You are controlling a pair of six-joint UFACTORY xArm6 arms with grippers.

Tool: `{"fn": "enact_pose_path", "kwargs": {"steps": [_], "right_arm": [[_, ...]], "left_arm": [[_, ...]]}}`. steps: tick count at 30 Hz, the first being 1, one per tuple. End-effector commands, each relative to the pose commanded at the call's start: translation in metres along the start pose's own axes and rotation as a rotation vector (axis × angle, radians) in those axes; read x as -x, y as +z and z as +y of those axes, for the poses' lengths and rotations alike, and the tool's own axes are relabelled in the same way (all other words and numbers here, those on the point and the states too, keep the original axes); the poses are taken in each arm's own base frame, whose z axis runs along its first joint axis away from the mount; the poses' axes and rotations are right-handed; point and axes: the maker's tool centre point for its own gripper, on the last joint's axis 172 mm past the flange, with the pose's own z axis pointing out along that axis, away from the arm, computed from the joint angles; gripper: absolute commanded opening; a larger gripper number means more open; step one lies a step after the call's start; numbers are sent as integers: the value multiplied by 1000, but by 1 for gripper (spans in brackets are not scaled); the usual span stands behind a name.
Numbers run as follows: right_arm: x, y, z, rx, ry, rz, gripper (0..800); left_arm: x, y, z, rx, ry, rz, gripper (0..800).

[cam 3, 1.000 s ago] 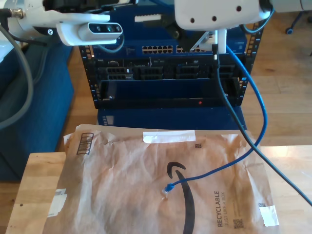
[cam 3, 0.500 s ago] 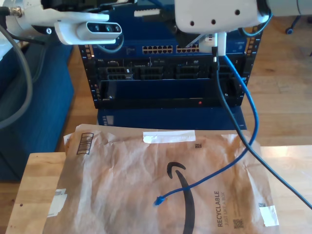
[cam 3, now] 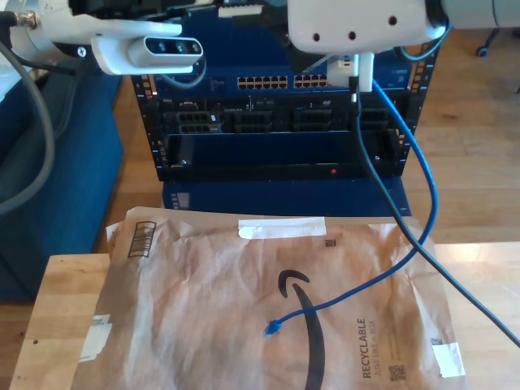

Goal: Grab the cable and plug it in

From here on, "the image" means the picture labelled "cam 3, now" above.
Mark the black rack frame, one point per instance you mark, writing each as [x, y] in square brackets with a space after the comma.
[146, 122]

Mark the blue couch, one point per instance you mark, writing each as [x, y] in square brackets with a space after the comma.
[61, 183]

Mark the brown paper mailer envelope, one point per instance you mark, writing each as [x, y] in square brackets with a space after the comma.
[203, 304]

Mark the blue office chair base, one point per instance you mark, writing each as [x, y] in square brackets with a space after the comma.
[483, 50]

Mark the blue network switch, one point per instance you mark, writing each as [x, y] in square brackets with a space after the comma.
[260, 83]

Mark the black rack server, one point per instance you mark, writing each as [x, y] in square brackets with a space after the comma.
[252, 118]

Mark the black rack shelf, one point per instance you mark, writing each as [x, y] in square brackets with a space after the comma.
[284, 150]

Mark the blue box under rack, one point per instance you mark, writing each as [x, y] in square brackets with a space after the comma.
[284, 199]

